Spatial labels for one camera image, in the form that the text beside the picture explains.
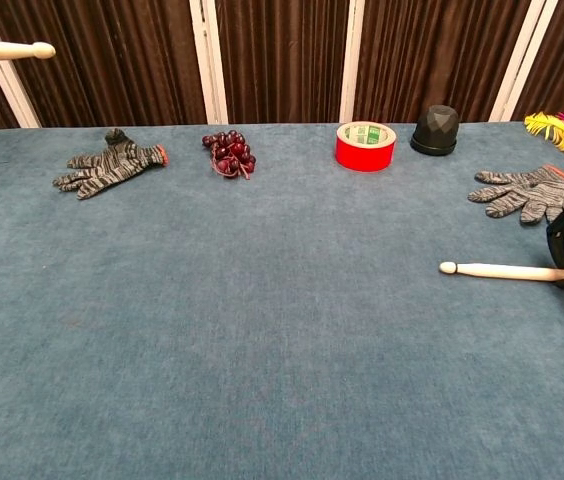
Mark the pale wooden drumstick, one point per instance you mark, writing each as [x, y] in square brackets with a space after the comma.
[512, 272]
[7, 51]

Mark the grey striped knit glove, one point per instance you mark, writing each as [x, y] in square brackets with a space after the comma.
[527, 192]
[107, 165]

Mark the colourful feather shuttlecock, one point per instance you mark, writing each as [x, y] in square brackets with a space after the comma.
[557, 131]

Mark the black faceted cup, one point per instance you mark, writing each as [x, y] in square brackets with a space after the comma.
[434, 130]

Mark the red tape roll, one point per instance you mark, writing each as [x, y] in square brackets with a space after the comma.
[362, 157]

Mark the blue table mat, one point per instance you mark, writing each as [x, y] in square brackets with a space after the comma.
[282, 350]

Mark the brown pleated curtain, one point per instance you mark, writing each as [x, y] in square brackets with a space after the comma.
[282, 60]

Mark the dark red grape bunch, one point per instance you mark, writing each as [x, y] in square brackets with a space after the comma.
[232, 155]

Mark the white screen frame post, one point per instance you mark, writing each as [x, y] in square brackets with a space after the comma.
[218, 90]
[357, 50]
[519, 60]
[9, 80]

